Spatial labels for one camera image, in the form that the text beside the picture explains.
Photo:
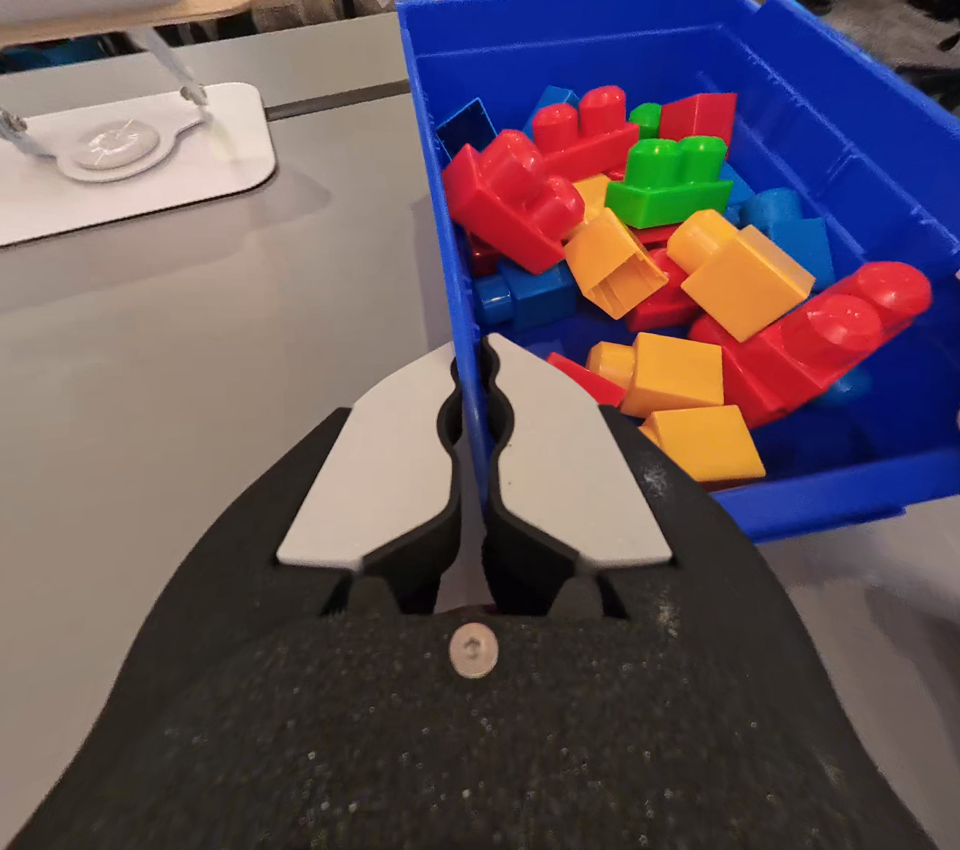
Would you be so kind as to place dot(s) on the grey desk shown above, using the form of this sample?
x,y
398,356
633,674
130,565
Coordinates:
x,y
187,378

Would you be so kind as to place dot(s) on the yellow long toy block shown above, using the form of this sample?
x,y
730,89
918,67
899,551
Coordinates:
x,y
705,445

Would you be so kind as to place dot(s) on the blue plastic bin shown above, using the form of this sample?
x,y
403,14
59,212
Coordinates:
x,y
825,115

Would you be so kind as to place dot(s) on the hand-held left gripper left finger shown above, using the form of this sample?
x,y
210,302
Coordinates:
x,y
375,475

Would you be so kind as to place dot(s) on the white folding book stand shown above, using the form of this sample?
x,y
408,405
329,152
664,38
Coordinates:
x,y
150,190

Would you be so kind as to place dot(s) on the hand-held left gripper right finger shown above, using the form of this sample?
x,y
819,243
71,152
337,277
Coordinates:
x,y
577,475

